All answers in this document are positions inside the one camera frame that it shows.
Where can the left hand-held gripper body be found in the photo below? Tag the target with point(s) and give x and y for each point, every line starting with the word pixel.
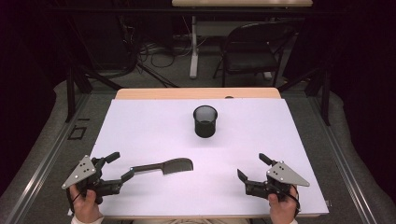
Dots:
pixel 81 172

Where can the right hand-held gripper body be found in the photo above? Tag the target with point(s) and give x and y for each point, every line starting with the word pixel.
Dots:
pixel 285 175

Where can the black plastic comb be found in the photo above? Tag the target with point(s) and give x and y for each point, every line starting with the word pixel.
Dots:
pixel 177 165

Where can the black mesh cup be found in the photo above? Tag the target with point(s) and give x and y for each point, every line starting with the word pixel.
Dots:
pixel 205 127

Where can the person's right hand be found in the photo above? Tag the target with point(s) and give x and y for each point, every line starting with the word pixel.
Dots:
pixel 283 210

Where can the person's left hand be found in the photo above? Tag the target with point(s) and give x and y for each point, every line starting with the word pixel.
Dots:
pixel 85 208

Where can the white foam board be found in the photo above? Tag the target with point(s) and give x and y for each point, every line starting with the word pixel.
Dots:
pixel 218 180

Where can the person's lap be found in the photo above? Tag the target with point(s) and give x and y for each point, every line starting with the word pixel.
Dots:
pixel 186 221

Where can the dark table grommet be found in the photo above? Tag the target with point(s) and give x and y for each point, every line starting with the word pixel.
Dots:
pixel 229 97

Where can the black metal stand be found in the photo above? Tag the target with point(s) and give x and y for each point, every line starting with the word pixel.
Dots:
pixel 326 99
pixel 70 93

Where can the light wooden table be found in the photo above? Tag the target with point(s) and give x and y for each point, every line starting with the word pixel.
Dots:
pixel 186 93

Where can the black folding chair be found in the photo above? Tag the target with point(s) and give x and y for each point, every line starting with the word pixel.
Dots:
pixel 249 63

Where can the dark curtain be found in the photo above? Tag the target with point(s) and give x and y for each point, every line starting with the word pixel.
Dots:
pixel 367 77
pixel 25 77

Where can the white desk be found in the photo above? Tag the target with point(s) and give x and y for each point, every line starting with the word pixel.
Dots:
pixel 243 2

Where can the aluminium floor rail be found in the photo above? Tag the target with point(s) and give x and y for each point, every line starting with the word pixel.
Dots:
pixel 45 161
pixel 342 161

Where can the small metal bracket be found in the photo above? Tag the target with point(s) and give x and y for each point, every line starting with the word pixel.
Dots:
pixel 327 203

